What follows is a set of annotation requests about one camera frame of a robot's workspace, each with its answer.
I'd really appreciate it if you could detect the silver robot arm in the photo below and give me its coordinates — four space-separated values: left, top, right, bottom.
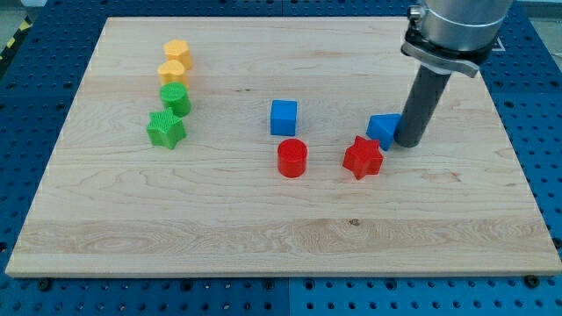
400 0 513 77

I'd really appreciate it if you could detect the yellow hexagon block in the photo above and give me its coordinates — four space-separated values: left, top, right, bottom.
163 39 193 69

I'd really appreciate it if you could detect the red cylinder block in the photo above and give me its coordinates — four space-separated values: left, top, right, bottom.
277 139 307 178

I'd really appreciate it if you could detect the blue cube block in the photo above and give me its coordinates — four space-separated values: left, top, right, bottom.
270 100 298 136

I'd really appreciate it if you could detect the red star block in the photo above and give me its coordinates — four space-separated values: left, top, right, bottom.
342 135 384 180

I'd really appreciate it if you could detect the wooden board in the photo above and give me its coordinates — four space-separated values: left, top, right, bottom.
6 18 561 278

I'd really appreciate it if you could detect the blue triangle block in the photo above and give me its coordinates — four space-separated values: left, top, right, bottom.
366 113 400 151

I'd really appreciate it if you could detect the green star block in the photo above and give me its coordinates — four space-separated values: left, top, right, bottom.
146 108 186 150

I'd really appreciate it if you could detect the green cylinder block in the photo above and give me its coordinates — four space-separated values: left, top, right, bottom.
160 82 191 117

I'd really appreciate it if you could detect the yellow heart block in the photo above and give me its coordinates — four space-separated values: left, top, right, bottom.
157 60 189 87

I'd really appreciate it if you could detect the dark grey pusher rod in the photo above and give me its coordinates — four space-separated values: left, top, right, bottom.
394 66 451 147

